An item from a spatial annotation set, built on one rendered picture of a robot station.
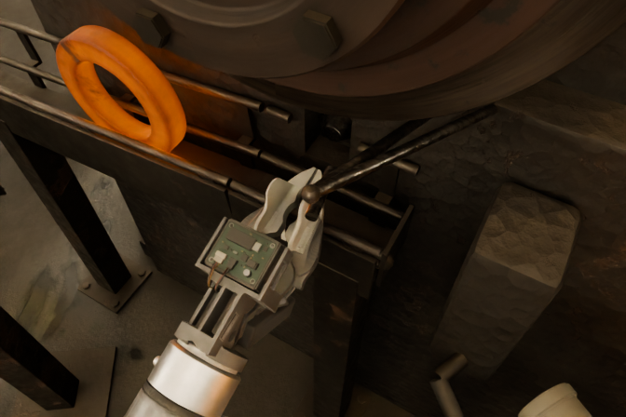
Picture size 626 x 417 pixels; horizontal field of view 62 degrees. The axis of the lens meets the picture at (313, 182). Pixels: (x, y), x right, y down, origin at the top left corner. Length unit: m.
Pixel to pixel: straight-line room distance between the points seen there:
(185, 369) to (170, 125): 0.30
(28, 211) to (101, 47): 1.06
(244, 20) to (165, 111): 0.36
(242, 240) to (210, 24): 0.22
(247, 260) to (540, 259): 0.25
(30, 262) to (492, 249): 1.28
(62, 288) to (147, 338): 0.27
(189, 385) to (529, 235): 0.32
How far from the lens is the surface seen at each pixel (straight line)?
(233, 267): 0.48
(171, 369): 0.49
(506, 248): 0.48
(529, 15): 0.30
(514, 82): 0.35
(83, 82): 0.76
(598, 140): 0.50
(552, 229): 0.51
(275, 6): 0.29
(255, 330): 0.52
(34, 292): 1.50
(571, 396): 0.57
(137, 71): 0.64
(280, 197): 0.54
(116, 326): 1.37
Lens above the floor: 1.19
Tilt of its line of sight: 51 degrees down
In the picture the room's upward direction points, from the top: straight up
